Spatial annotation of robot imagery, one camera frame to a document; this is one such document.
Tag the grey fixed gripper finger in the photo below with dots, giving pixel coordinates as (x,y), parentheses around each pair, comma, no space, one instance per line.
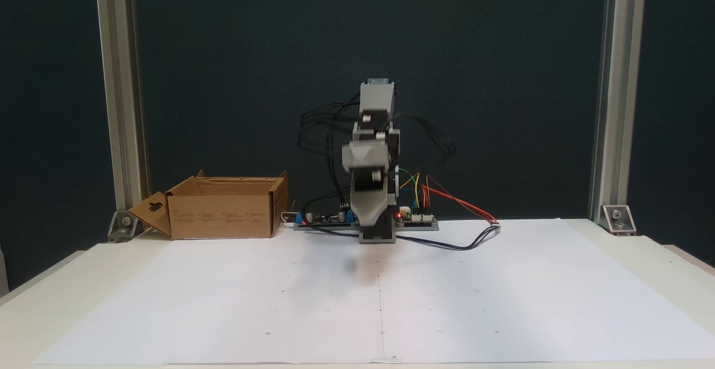
(370,210)

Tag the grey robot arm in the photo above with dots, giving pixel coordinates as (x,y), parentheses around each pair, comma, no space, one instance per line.
(375,101)

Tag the blue power circuit board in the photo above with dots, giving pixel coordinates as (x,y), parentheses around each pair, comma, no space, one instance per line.
(324,219)

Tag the brown cardboard box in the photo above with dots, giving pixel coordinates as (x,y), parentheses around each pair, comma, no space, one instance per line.
(223,215)

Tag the white paper sheet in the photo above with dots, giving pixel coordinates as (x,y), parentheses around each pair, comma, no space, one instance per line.
(223,302)

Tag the grey base plate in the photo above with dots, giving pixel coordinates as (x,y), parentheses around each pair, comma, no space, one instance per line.
(335,228)

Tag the metal corner bracket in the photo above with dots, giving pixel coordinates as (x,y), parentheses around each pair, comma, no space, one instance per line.
(124,228)
(619,218)

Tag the aluminium frame post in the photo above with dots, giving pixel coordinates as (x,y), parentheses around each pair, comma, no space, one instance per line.
(120,78)
(617,78)

